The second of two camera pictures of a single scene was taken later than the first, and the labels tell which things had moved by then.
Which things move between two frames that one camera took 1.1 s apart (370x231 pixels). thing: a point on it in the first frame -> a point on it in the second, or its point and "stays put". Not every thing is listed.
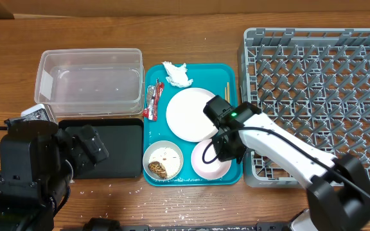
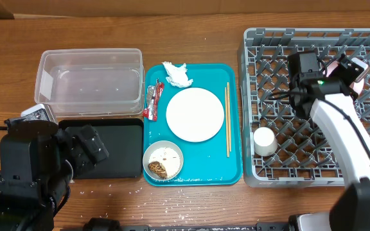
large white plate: [185, 115] stays put
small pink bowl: [205, 162] -> [358, 85]
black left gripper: [85, 158] stays put
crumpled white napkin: [178, 76] stays put
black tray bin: [124, 140] stays put
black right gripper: [225, 147] -> [345, 65]
